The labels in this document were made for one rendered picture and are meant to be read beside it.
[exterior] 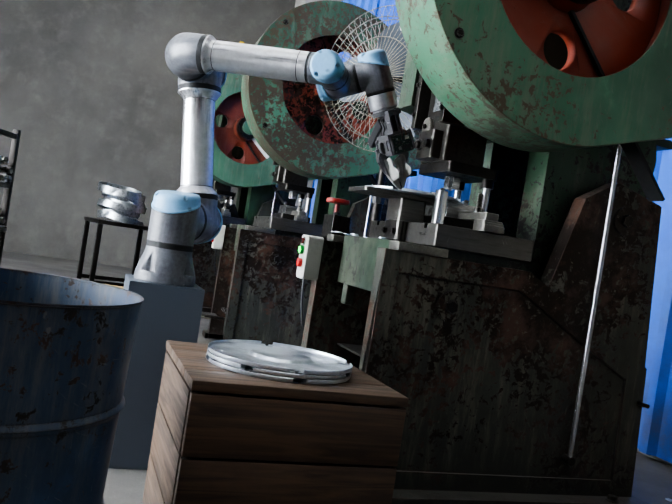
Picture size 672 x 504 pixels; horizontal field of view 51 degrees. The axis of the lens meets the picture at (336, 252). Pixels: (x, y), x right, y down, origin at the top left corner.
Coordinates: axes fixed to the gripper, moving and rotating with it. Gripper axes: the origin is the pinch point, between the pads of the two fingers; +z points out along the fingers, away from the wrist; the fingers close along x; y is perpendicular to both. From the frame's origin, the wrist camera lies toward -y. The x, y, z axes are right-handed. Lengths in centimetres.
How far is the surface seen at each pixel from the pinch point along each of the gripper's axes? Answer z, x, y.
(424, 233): 13.6, 1.0, 5.9
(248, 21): -168, 186, -667
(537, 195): 12.9, 36.6, 8.4
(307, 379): 25, -52, 48
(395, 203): 5.7, 2.0, -9.0
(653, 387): 104, 98, -28
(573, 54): -22, 39, 29
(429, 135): -10.3, 16.6, -7.5
